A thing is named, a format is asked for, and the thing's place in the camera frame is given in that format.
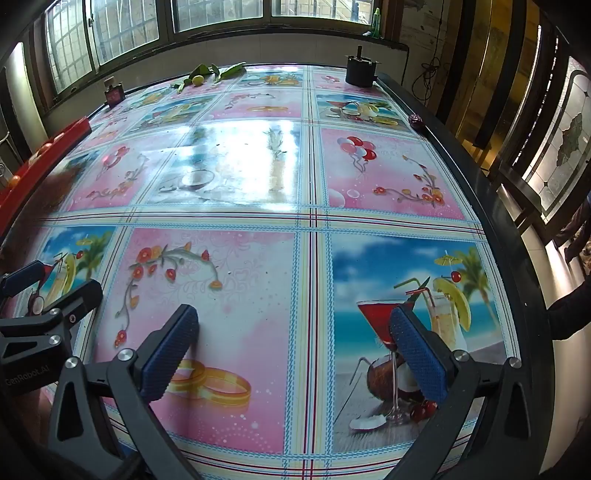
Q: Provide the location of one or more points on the small dark red bottle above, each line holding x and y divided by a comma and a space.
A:
114, 92

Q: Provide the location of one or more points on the barred window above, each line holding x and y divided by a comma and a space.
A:
124, 27

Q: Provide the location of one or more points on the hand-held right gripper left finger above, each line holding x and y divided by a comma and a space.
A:
171, 355

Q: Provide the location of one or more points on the dark purple grape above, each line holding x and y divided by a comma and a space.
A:
417, 120

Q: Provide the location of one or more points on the orange mandarin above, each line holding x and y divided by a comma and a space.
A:
16, 180

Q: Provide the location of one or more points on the stained glass panel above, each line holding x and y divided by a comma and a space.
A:
561, 138

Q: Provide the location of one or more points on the dark cloth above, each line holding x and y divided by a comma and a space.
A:
570, 304

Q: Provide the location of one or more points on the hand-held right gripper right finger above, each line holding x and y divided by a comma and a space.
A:
418, 355

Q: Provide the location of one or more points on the green leafy twig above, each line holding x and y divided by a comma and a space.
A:
231, 69

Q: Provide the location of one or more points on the small yellow-green fruit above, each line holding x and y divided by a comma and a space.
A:
198, 79

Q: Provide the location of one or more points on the black rimmed table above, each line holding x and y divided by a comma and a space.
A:
508, 230

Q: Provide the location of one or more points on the printed plastic tablecloth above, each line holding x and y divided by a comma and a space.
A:
258, 277

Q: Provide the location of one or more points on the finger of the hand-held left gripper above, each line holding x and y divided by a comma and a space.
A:
23, 277
69, 300

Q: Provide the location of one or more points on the black box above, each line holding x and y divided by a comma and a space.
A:
360, 69

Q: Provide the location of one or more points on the red rimmed white tray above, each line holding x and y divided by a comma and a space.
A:
69, 136

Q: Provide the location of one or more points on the green plastic bottle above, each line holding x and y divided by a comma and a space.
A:
376, 21

